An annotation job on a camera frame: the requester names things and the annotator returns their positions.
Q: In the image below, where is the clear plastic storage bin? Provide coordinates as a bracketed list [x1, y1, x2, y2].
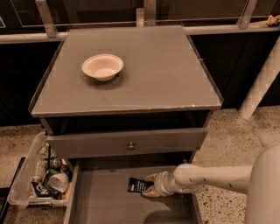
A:
[8, 132, 72, 207]

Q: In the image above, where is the grey top drawer front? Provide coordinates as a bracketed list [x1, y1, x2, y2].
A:
[47, 128, 207, 158]

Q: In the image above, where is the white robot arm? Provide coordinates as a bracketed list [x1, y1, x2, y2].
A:
[142, 38, 280, 224]

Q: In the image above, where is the open grey middle drawer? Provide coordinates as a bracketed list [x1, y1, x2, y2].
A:
[63, 153, 202, 224]

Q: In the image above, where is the dark blue snack bag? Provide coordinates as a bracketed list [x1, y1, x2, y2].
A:
[31, 182, 61, 200]

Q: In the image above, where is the silver soda can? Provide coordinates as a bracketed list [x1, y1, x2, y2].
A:
[31, 160, 46, 183]

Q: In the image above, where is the green chip bag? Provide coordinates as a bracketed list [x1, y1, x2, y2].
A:
[38, 143, 57, 158]

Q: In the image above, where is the grey metal railing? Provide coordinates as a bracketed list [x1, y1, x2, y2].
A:
[0, 0, 280, 44]

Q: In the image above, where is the green soda can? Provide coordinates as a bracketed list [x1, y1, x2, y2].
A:
[50, 157, 61, 169]

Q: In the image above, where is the white paper cup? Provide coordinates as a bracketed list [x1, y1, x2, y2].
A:
[49, 173, 69, 193]

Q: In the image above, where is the round metal drawer knob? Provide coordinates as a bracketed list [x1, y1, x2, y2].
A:
[128, 142, 135, 151]

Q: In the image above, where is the grey drawer cabinet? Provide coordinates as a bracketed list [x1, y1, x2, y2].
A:
[28, 24, 224, 165]

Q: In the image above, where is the dark blue rxbar wrapper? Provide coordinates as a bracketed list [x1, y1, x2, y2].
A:
[128, 178, 153, 193]

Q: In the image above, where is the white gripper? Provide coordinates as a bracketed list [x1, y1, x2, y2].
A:
[142, 171, 176, 198]

